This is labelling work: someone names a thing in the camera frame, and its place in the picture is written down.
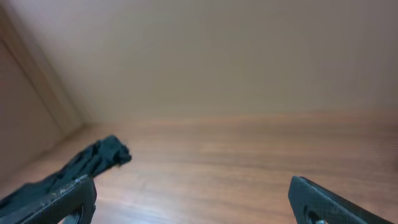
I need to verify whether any black t-shirt with white logo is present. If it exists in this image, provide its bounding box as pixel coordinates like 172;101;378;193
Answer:
1;135;132;217

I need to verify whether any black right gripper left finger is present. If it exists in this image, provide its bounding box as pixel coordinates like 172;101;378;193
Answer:
1;175;97;224

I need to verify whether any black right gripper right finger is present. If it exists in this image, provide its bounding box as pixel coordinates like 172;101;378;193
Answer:
288;176;392;224

